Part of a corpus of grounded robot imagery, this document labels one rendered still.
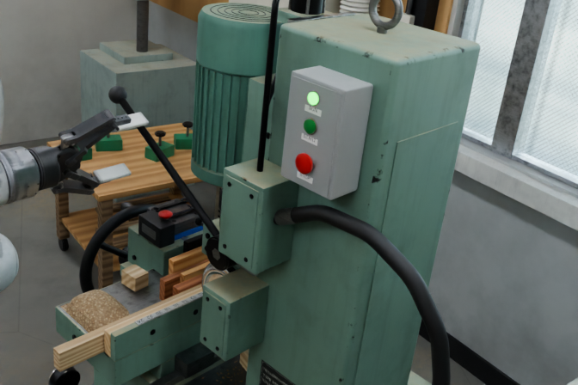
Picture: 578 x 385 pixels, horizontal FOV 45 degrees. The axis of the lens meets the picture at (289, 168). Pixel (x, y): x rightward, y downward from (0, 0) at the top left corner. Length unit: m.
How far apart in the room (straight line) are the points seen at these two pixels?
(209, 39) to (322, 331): 0.52
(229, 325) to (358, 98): 0.46
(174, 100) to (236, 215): 2.67
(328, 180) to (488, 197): 1.69
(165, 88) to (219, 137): 2.43
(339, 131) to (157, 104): 2.80
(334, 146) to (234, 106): 0.34
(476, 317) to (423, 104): 1.85
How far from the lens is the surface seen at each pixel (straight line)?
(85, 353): 1.32
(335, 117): 0.92
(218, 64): 1.21
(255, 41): 1.19
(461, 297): 2.81
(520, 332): 2.69
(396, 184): 1.02
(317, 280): 1.12
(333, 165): 0.94
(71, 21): 4.44
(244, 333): 1.22
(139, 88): 3.61
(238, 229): 1.09
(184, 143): 3.09
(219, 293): 1.17
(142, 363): 1.37
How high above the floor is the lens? 1.74
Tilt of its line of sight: 24 degrees down
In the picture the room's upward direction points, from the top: 6 degrees clockwise
